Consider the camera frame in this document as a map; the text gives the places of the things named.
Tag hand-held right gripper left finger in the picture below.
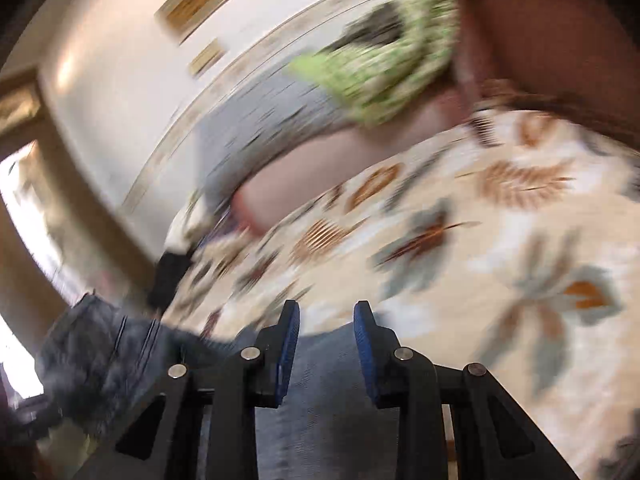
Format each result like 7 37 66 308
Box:
75 300 301 480

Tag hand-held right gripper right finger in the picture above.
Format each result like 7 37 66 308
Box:
353 301 581 480

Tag grey-blue denim pants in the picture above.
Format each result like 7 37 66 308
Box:
35 292 406 480

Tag leaf print blanket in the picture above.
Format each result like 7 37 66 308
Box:
165 105 640 480

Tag black cloth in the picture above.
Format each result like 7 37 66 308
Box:
147 252 193 313

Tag white printed pillow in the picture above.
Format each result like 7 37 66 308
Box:
165 195 211 256

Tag pink brown bolster cushion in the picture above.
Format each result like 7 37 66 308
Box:
232 90 476 238

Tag grey quilted pillow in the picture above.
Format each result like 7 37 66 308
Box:
192 72 351 211

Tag green patterned blanket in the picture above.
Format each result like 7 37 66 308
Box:
290 0 461 128

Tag wooden stained glass door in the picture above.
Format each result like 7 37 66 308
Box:
0 70 166 401

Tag dark grey cloth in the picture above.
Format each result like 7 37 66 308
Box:
335 2 406 48

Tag framed wall picture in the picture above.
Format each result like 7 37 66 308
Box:
155 0 236 46

